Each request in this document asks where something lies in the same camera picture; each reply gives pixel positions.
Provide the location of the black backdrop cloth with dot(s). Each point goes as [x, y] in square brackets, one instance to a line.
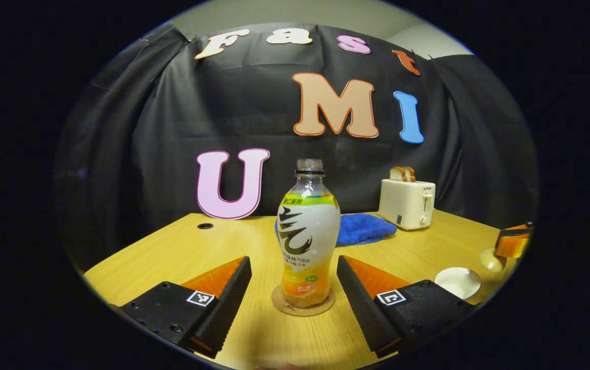
[171, 103]

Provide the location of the blue towel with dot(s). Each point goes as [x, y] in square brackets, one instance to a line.
[364, 228]

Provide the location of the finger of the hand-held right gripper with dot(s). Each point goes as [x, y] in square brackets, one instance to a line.
[513, 246]

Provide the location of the bread slice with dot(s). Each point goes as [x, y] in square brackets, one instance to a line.
[396, 173]
[411, 174]

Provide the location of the cream toaster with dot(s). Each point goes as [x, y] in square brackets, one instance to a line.
[405, 203]

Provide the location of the clear water bottle white label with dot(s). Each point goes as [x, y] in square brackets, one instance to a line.
[307, 231]

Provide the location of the white teacup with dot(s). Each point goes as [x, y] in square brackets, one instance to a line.
[457, 281]

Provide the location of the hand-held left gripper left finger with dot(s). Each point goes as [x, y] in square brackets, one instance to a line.
[230, 303]

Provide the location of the round cork coaster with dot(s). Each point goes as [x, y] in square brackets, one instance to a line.
[302, 310]

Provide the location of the white teacup lid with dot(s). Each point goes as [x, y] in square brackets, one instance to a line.
[491, 261]

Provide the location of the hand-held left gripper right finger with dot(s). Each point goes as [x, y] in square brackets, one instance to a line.
[359, 308]

